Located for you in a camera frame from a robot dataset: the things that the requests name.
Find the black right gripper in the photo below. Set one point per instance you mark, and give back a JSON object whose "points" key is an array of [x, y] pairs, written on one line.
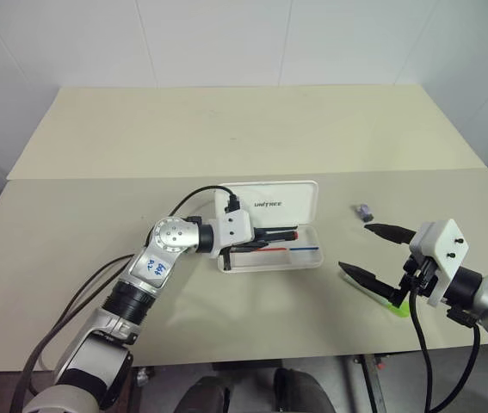
{"points": [[420, 275]]}

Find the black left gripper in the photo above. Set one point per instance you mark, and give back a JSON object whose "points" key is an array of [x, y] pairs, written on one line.
{"points": [[226, 261]]}

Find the black marker with red end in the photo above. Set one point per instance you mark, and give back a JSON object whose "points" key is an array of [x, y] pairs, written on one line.
{"points": [[284, 235]]}

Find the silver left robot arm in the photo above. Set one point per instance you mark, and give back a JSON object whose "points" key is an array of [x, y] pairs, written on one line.
{"points": [[170, 236]]}

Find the white open pencil case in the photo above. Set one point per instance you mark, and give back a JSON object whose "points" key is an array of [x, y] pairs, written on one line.
{"points": [[282, 193]]}

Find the green marker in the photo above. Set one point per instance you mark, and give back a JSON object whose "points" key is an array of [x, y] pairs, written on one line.
{"points": [[399, 312]]}

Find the thin red pen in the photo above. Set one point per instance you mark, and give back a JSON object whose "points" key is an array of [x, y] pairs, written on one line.
{"points": [[271, 248]]}

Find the thin blue pen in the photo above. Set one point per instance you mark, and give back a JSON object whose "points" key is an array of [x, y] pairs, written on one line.
{"points": [[304, 248]]}

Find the small purple grey eraser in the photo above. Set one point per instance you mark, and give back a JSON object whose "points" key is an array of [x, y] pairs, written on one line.
{"points": [[363, 211]]}

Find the dark rounded shape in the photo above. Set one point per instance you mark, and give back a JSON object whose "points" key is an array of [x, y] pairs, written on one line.
{"points": [[202, 393], [297, 389]]}

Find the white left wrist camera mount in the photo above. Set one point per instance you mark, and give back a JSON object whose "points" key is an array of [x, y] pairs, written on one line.
{"points": [[235, 228]]}

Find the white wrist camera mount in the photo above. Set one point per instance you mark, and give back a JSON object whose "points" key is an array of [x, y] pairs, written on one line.
{"points": [[446, 245], [235, 228]]}

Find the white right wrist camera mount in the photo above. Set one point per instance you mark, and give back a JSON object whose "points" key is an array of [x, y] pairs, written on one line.
{"points": [[446, 245]]}

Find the metal table frame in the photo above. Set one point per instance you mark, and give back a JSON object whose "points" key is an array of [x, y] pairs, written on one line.
{"points": [[374, 380]]}

